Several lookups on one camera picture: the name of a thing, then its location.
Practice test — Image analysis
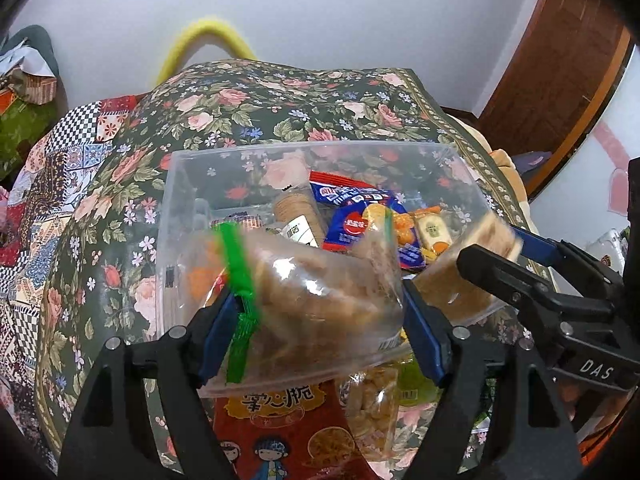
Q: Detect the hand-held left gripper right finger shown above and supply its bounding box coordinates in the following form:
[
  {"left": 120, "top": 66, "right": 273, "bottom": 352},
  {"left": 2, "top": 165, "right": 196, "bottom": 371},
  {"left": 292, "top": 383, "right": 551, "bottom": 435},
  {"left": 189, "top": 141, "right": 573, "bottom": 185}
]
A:
[{"left": 400, "top": 280, "right": 586, "bottom": 480}]

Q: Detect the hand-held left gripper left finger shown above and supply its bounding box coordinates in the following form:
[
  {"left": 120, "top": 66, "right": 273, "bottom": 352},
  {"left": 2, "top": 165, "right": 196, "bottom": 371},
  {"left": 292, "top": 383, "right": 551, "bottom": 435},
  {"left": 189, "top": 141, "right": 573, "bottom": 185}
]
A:
[{"left": 60, "top": 287, "right": 251, "bottom": 480}]

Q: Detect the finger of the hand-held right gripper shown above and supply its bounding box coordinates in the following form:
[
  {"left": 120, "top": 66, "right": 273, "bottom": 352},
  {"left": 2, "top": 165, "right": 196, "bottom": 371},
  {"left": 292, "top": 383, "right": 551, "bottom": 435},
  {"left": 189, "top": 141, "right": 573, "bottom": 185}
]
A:
[
  {"left": 457, "top": 244, "right": 616, "bottom": 323},
  {"left": 510, "top": 227, "right": 626, "bottom": 291}
]

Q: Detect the brown cracker pack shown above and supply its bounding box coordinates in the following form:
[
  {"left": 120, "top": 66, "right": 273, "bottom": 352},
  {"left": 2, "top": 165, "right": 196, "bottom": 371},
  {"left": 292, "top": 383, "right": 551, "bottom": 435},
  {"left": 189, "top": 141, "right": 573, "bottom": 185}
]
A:
[{"left": 415, "top": 212, "right": 523, "bottom": 321}]

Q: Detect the orange face rice cracker packet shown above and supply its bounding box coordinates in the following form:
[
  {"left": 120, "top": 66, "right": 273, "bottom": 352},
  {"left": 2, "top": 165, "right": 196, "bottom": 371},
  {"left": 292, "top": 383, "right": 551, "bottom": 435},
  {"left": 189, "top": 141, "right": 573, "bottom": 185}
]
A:
[{"left": 410, "top": 207, "right": 453, "bottom": 263}]

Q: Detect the clear cookie bag green seal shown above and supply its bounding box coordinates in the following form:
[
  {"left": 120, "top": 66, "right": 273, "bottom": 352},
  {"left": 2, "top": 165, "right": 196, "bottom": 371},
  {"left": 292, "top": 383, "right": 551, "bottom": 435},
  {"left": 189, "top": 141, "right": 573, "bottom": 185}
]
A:
[{"left": 197, "top": 222, "right": 406, "bottom": 398}]

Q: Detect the blue and red snack packet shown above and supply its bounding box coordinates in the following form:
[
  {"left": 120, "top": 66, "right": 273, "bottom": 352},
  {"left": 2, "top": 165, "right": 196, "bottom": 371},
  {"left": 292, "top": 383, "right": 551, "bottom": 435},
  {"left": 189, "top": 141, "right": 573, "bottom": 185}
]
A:
[{"left": 309, "top": 170, "right": 426, "bottom": 271}]

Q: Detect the cracker roll with white label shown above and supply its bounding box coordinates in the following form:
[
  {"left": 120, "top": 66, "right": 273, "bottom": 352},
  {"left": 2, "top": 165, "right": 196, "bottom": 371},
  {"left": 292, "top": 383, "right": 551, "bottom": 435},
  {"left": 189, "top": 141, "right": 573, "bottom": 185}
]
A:
[{"left": 272, "top": 189, "right": 328, "bottom": 248}]

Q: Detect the clear plastic storage box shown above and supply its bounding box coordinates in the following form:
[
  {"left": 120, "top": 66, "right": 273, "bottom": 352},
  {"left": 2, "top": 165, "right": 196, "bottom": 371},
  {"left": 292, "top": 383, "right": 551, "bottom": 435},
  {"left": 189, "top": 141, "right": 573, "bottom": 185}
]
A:
[{"left": 156, "top": 141, "right": 503, "bottom": 356}]

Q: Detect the green jelly cup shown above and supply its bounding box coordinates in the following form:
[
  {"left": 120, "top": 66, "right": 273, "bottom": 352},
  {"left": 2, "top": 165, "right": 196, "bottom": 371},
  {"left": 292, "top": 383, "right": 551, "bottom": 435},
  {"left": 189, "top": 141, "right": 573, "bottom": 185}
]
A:
[{"left": 395, "top": 360, "right": 446, "bottom": 408}]

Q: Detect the small clear peanut snack packet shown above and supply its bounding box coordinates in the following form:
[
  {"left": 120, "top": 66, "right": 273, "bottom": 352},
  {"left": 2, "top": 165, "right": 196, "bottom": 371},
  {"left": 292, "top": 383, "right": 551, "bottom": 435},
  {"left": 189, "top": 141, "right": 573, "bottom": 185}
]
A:
[{"left": 340, "top": 367, "right": 401, "bottom": 446}]

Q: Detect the brown wooden door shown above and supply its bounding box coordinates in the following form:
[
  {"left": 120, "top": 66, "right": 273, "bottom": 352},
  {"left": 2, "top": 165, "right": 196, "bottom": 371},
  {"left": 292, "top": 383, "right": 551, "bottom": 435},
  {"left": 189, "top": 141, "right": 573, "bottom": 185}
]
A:
[{"left": 477, "top": 0, "right": 636, "bottom": 196}]

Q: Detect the patchwork quilt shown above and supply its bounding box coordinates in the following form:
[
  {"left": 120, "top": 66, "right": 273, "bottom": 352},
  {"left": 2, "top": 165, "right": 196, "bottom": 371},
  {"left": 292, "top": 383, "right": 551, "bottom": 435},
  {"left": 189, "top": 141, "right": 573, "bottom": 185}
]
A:
[{"left": 0, "top": 94, "right": 151, "bottom": 461}]

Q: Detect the floral bed cover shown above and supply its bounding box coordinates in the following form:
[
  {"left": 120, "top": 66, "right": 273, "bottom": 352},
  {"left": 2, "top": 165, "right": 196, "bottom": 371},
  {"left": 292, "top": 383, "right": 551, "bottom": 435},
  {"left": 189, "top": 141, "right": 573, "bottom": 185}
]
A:
[{"left": 37, "top": 60, "right": 531, "bottom": 480}]

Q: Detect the pile of clothes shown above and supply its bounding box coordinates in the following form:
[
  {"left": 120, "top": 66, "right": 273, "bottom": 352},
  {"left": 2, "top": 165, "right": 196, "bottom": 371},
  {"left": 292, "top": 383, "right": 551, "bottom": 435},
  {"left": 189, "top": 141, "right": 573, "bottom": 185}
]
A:
[{"left": 0, "top": 45, "right": 58, "bottom": 176}]

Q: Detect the yellow foam tube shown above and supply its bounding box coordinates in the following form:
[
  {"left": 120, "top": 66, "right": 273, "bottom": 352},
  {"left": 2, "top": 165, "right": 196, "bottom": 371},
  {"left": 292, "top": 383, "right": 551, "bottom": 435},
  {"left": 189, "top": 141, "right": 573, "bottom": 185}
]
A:
[{"left": 155, "top": 17, "right": 258, "bottom": 86}]

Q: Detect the teal chair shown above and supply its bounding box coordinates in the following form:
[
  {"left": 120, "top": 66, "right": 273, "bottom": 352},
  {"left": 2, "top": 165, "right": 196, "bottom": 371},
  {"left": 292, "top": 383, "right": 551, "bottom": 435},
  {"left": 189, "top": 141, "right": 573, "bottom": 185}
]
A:
[{"left": 10, "top": 27, "right": 68, "bottom": 111}]

